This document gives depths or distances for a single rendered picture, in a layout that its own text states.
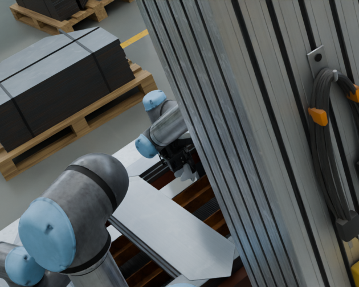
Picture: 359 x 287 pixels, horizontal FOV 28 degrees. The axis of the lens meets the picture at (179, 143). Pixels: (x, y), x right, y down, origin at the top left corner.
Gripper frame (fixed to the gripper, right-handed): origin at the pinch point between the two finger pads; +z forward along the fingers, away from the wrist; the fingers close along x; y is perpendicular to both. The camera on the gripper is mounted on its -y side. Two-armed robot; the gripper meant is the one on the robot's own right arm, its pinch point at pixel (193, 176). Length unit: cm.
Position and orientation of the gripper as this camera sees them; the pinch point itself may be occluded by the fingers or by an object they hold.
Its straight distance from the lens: 242.6
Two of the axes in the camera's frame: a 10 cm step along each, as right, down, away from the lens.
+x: 5.4, 3.1, -7.9
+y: -7.8, 5.4, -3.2
